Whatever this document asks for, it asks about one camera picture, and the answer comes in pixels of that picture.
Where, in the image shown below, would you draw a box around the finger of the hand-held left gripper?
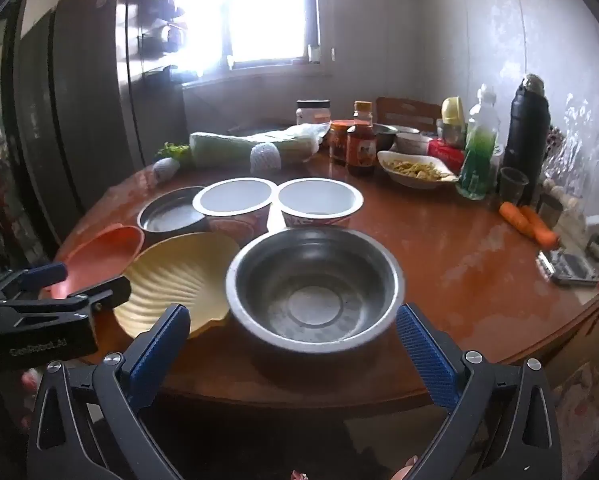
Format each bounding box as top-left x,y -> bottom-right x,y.
0,275 -> 132,316
0,261 -> 70,307

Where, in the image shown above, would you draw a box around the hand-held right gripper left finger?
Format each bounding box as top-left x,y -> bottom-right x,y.
26,302 -> 192,480

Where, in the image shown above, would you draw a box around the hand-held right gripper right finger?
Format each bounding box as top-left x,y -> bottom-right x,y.
394,302 -> 563,480

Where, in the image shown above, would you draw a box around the orange plastic plate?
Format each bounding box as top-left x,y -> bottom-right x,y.
42,224 -> 146,306

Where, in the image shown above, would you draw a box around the yellow shell-shaped plate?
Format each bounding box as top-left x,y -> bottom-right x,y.
113,232 -> 242,341

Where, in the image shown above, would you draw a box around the small steel bowl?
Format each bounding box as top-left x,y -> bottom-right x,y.
137,186 -> 215,235

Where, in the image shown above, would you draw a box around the large steel bowl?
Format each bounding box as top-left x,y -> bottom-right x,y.
225,227 -> 407,366

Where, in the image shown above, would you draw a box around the paper bowl with noodle picture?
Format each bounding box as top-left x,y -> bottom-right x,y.
192,177 -> 275,238

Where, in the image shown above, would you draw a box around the paper bowl with red print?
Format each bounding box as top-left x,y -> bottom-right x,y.
278,178 -> 364,231

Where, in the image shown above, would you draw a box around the fruit in white foam net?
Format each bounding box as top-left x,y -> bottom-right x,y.
249,142 -> 282,173
152,157 -> 181,181

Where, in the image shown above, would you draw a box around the glass sliding door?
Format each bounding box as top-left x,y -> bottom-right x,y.
0,10 -> 30,261

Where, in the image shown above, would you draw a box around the green lettuce leaves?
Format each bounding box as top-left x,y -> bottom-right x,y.
158,142 -> 192,163

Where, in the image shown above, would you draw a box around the orange carrot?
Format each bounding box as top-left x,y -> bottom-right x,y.
499,201 -> 537,236
522,205 -> 561,248

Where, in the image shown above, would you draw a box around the grey refrigerator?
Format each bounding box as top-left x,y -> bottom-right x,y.
12,0 -> 145,246

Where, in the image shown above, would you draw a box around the white dish with food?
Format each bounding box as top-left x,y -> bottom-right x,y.
377,150 -> 460,190

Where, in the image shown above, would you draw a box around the wrapped napa cabbage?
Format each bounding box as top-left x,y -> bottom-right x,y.
189,124 -> 330,168

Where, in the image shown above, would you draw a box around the clear plastic cup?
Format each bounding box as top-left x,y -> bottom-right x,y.
498,166 -> 529,206

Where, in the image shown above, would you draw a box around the red tissue box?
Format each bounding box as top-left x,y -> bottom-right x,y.
427,139 -> 467,173

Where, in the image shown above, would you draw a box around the clear bottle with green liquid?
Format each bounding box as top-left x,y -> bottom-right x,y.
457,85 -> 500,201

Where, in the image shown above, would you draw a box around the small white box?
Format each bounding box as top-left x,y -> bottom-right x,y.
562,205 -> 599,241

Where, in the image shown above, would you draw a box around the white ceramic bowl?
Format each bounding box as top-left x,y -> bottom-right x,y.
395,132 -> 434,156

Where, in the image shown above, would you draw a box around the brown sauce bottle orange cap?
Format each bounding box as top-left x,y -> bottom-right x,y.
347,101 -> 377,178

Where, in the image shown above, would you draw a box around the red sauce jar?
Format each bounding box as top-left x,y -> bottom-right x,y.
329,120 -> 356,166

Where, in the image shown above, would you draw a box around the black thermos flask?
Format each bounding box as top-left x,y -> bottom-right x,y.
502,74 -> 550,193

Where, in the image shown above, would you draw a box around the wooden chair with cut-out back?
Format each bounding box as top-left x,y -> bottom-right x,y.
376,97 -> 443,126

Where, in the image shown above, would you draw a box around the yellow cup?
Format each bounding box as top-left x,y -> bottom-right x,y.
440,96 -> 466,126

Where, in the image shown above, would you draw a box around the clear plastic bag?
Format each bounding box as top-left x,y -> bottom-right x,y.
542,95 -> 599,196

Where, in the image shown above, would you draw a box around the white jar with black lid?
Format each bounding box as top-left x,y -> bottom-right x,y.
296,100 -> 331,126

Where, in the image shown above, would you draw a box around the cluttered storage rack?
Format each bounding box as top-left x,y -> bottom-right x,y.
124,0 -> 185,76

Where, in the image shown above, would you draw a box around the bright window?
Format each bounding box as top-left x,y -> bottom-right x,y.
176,0 -> 330,68

